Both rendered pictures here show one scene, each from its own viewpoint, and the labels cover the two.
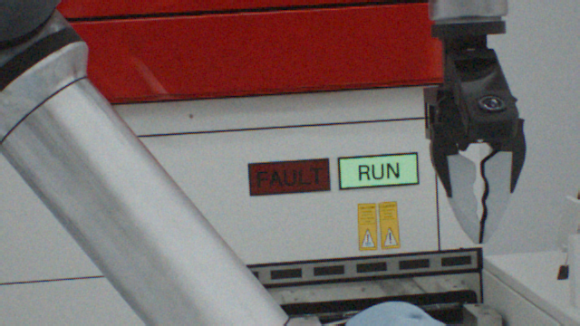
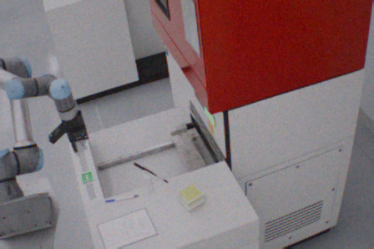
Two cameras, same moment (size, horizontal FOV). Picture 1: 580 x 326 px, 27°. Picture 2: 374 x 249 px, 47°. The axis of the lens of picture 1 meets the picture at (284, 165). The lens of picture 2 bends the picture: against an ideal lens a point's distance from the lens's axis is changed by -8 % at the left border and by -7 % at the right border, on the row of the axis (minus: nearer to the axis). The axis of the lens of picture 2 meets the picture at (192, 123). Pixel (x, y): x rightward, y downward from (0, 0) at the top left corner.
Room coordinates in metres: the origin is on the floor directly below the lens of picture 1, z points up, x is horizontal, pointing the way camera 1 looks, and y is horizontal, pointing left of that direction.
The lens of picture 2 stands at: (1.37, -1.62, 2.35)
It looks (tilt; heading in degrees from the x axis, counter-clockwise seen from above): 40 degrees down; 80
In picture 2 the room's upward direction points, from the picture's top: 7 degrees counter-clockwise
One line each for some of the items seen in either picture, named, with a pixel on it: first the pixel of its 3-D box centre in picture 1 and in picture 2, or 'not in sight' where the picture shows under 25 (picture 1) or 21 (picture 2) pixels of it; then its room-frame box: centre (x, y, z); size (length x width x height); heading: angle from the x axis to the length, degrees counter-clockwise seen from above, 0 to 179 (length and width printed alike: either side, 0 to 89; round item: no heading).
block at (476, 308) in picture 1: (481, 319); not in sight; (1.62, -0.26, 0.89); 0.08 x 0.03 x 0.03; 5
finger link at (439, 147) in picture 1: (454, 151); not in sight; (1.12, -0.16, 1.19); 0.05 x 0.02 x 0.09; 95
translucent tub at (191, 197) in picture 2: not in sight; (191, 198); (1.53, -0.47, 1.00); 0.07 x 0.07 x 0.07; 20
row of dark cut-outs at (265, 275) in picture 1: (328, 270); (205, 129); (1.70, -0.06, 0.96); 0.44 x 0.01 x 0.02; 95
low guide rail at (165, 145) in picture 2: not in sight; (146, 151); (1.41, 0.02, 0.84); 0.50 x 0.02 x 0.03; 5
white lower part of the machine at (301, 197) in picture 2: not in sight; (258, 164); (2.03, 0.15, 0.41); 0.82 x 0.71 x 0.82; 95
